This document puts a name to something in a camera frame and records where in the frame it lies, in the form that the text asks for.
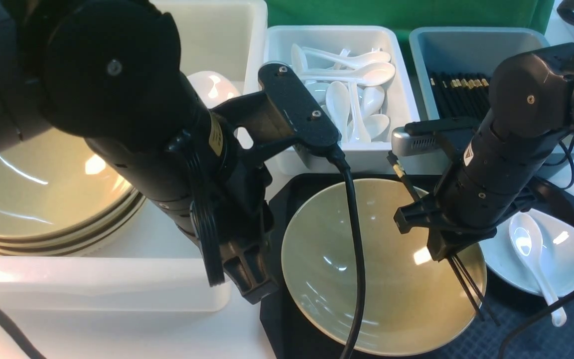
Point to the top stacked white dish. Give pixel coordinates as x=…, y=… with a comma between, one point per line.
x=213, y=88

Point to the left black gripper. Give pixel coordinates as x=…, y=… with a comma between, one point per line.
x=231, y=221

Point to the large white plastic tub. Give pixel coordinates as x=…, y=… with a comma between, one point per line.
x=148, y=264

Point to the white spoon centre upright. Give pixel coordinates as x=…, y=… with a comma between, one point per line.
x=337, y=103

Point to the bottom stacked yellow bowl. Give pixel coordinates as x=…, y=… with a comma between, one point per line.
x=117, y=227

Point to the bundle of black chopsticks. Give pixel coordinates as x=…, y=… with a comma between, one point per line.
x=460, y=94

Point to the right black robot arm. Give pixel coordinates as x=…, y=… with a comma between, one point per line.
x=492, y=161

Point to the white sauce dish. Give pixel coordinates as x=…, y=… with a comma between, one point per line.
x=557, y=258

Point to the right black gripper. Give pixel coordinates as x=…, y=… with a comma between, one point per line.
x=446, y=237

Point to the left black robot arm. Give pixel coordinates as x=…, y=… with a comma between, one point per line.
x=109, y=71

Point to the stacked yellow bowl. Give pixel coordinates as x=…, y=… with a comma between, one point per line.
x=120, y=217
x=114, y=214
x=117, y=227
x=55, y=182

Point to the yellow noodle bowl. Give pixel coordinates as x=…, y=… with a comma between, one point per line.
x=413, y=304

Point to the white spoon top long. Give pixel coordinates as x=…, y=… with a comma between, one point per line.
x=354, y=62

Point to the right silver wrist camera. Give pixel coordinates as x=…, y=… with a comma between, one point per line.
x=418, y=137

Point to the white spoon long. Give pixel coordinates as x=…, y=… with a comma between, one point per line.
x=374, y=74
x=354, y=62

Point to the white soup spoon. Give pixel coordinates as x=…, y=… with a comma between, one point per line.
x=528, y=243

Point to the top stacked yellow bowl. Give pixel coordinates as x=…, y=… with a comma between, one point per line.
x=55, y=182

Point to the black chopstick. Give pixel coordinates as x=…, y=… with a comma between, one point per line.
x=471, y=290
x=402, y=175

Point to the white spoon right lower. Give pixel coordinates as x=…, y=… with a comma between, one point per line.
x=369, y=129

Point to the white spoon bin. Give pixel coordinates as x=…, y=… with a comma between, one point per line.
x=399, y=103

